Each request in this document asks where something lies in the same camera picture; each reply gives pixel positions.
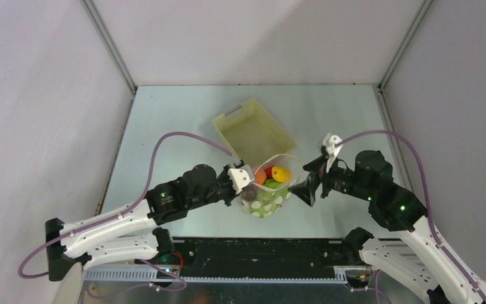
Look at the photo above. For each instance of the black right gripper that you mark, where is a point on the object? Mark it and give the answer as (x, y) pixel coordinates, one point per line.
(316, 179)

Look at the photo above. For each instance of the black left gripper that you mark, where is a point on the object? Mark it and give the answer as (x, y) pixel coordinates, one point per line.
(224, 173)

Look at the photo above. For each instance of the yellow banana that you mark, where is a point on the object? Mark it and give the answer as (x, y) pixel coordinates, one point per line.
(280, 174)

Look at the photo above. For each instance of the green leaf vegetable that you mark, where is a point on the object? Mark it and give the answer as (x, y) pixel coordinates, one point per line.
(272, 184)

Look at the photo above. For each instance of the clear dotted zip bag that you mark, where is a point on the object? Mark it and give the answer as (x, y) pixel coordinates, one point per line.
(270, 190)

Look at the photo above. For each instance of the orange peach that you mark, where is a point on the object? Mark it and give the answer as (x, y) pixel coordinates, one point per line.
(260, 177)

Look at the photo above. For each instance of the green cabbage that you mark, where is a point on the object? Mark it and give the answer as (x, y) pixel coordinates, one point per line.
(267, 203)

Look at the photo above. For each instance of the red bell pepper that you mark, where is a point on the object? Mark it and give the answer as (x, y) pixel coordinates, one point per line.
(269, 172)

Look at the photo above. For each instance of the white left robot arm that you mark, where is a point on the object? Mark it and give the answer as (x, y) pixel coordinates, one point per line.
(135, 232)

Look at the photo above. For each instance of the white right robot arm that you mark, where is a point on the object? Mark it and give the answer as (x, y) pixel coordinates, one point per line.
(441, 277)

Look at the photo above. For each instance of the pale yellow perforated basket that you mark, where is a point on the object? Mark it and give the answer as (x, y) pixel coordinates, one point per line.
(252, 133)

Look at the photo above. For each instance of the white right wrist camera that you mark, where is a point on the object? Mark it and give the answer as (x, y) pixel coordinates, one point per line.
(332, 145)

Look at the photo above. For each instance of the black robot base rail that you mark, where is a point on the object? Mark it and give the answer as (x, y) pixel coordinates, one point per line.
(253, 258)

